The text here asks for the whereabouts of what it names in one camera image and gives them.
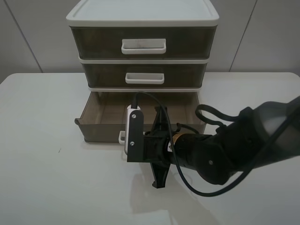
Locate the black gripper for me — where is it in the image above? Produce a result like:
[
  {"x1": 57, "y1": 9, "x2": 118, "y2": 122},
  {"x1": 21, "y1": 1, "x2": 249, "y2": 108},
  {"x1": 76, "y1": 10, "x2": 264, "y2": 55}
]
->
[{"x1": 142, "y1": 106, "x2": 173, "y2": 189}]

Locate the smoky drawer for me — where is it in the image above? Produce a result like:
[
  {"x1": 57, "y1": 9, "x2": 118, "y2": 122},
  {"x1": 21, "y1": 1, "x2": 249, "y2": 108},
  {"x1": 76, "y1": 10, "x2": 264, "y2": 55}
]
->
[
  {"x1": 82, "y1": 64, "x2": 206, "y2": 89},
  {"x1": 71, "y1": 27, "x2": 216, "y2": 60},
  {"x1": 75, "y1": 92, "x2": 206, "y2": 143}
]

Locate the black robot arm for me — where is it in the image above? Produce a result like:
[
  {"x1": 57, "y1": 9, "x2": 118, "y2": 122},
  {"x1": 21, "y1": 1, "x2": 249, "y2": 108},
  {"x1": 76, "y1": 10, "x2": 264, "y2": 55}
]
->
[{"x1": 143, "y1": 98, "x2": 300, "y2": 195}]

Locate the black camera cable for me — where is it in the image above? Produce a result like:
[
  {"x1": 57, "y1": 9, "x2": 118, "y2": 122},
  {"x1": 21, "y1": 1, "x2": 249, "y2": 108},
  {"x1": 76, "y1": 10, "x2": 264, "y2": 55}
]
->
[{"x1": 131, "y1": 91, "x2": 300, "y2": 197}]

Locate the white plastic drawer cabinet frame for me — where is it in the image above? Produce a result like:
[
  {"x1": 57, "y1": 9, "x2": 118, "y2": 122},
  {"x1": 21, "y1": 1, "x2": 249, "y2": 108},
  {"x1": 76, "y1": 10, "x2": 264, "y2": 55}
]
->
[{"x1": 66, "y1": 0, "x2": 219, "y2": 92}]

